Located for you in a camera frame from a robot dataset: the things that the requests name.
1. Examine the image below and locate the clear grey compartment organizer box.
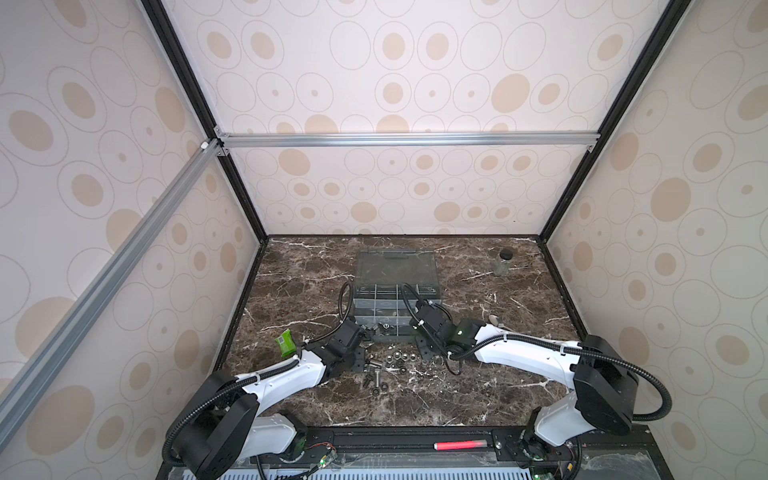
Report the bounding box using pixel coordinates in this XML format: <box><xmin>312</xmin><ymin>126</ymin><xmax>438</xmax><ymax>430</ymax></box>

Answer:
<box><xmin>353</xmin><ymin>249</ymin><xmax>442</xmax><ymax>343</ymax></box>

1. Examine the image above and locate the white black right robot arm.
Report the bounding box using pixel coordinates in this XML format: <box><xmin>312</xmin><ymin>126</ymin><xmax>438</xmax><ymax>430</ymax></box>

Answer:
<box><xmin>399</xmin><ymin>284</ymin><xmax>673</xmax><ymax>459</ymax></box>

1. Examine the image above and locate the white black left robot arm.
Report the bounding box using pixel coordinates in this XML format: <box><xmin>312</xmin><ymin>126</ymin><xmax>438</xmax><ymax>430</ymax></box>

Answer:
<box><xmin>161</xmin><ymin>282</ymin><xmax>364</xmax><ymax>479</ymax></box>

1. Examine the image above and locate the green packet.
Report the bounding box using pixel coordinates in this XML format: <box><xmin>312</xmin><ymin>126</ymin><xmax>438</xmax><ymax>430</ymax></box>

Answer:
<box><xmin>275</xmin><ymin>328</ymin><xmax>297</xmax><ymax>359</ymax></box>

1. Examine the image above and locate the red marker pen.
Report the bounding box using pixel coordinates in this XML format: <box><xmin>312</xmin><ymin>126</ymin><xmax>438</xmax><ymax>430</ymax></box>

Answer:
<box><xmin>433</xmin><ymin>440</ymin><xmax>488</xmax><ymax>451</ymax></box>

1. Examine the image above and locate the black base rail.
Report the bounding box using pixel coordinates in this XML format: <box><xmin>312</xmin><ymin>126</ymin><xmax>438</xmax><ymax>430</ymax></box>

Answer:
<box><xmin>165</xmin><ymin>426</ymin><xmax>672</xmax><ymax>479</ymax></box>

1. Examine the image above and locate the horizontal aluminium frame bar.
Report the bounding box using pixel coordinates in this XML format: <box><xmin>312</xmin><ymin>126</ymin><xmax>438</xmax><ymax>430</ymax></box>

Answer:
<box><xmin>218</xmin><ymin>131</ymin><xmax>600</xmax><ymax>149</ymax></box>

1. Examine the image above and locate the diagonal aluminium frame bar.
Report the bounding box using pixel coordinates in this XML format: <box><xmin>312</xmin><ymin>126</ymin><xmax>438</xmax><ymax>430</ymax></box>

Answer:
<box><xmin>1</xmin><ymin>138</ymin><xmax>222</xmax><ymax>449</ymax></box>

